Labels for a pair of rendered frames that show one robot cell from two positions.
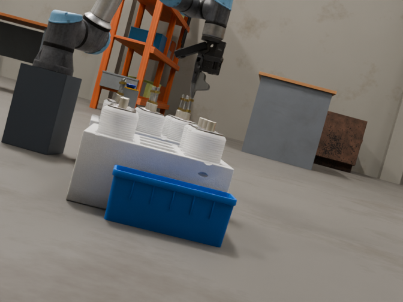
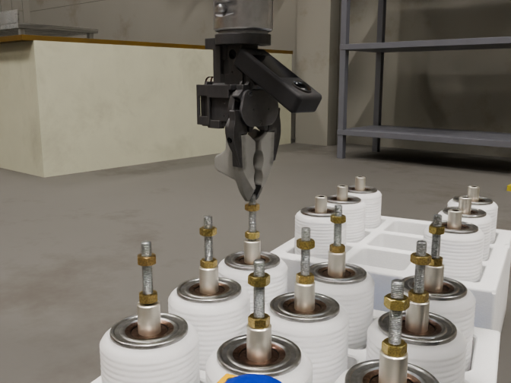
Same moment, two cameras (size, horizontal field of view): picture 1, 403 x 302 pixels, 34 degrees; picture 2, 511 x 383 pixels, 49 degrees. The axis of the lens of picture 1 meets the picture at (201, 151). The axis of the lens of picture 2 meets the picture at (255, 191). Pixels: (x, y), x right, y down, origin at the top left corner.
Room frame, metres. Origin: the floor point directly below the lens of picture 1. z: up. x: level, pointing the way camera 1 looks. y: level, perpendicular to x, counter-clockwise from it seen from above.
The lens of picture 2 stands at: (2.87, 0.50, 0.49)
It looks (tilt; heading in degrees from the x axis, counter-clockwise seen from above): 11 degrees down; 215
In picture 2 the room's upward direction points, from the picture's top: straight up
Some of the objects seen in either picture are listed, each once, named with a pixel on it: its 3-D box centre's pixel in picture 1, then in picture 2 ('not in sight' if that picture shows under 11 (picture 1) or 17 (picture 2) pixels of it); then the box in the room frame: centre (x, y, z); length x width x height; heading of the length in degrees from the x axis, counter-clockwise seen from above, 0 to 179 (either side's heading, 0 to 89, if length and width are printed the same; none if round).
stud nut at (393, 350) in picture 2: not in sight; (394, 346); (2.48, 0.35, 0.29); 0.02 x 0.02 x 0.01; 82
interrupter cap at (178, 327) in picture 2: not in sight; (149, 330); (2.52, 0.12, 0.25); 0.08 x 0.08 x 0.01
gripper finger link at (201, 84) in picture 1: (200, 85); (250, 163); (2.26, 0.06, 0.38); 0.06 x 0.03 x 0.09; 84
